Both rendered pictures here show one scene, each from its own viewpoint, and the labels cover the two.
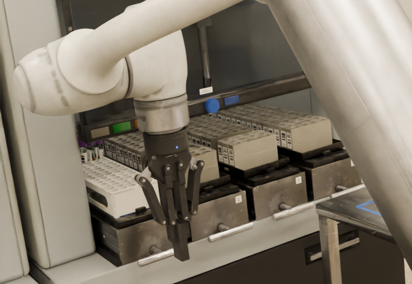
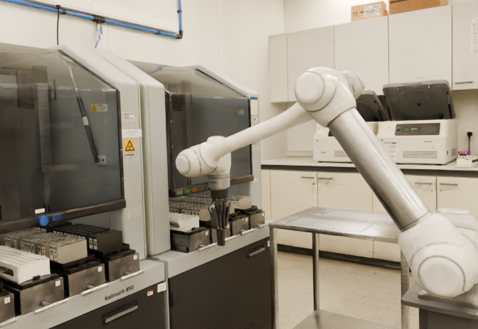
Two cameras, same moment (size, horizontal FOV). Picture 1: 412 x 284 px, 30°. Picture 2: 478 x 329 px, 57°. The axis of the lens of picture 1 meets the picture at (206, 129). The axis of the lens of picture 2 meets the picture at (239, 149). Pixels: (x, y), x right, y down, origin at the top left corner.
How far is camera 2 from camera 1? 0.83 m
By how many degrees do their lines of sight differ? 27
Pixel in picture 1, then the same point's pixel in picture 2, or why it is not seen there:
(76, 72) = (208, 158)
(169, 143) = (224, 193)
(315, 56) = (353, 140)
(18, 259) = (144, 250)
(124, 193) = (188, 220)
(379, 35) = (370, 135)
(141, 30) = (242, 141)
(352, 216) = (287, 225)
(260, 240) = (233, 245)
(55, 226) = (158, 235)
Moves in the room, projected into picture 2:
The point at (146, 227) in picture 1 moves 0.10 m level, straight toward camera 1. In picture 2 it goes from (198, 235) to (208, 240)
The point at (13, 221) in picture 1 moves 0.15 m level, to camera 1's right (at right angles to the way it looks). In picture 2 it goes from (143, 232) to (179, 227)
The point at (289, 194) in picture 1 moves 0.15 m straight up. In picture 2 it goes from (243, 225) to (242, 195)
